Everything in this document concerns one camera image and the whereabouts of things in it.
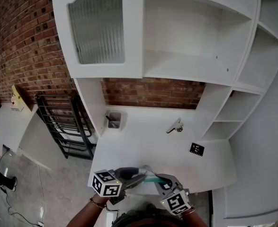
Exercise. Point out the small grey metal piece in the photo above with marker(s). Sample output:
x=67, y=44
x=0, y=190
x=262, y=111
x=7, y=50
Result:
x=180, y=128

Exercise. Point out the black metal rack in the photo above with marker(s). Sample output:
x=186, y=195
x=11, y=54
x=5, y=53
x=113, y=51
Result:
x=65, y=126

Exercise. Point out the white power strip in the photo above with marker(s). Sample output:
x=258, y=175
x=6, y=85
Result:
x=40, y=224

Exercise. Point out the white shelf cabinet unit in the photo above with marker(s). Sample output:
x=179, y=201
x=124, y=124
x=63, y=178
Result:
x=200, y=44

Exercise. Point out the white clip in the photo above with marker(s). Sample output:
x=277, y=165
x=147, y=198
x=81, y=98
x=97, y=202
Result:
x=173, y=125

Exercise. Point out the white side table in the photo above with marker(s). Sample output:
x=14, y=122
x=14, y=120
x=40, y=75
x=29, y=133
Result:
x=13, y=131

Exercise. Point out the black pen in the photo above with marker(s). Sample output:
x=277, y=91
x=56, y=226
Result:
x=111, y=121

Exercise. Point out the white ribbed glass cabinet door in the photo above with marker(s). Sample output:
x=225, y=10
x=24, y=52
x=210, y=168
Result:
x=96, y=29

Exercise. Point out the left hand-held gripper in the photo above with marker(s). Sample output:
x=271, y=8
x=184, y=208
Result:
x=106, y=184

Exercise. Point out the yellow and white box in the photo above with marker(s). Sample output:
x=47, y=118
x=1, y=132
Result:
x=17, y=99

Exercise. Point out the clear teal zipper pouch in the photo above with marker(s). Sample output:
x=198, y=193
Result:
x=153, y=176

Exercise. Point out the white pen holder cup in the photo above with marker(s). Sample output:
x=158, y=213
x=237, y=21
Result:
x=117, y=122

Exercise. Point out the black patterned card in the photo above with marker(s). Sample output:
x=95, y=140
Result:
x=197, y=148

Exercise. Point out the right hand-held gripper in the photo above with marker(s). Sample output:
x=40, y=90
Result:
x=175, y=201

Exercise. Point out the person's right forearm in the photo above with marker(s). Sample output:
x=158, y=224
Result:
x=195, y=220

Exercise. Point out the person's left forearm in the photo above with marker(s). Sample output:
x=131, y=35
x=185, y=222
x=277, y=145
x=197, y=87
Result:
x=86, y=213

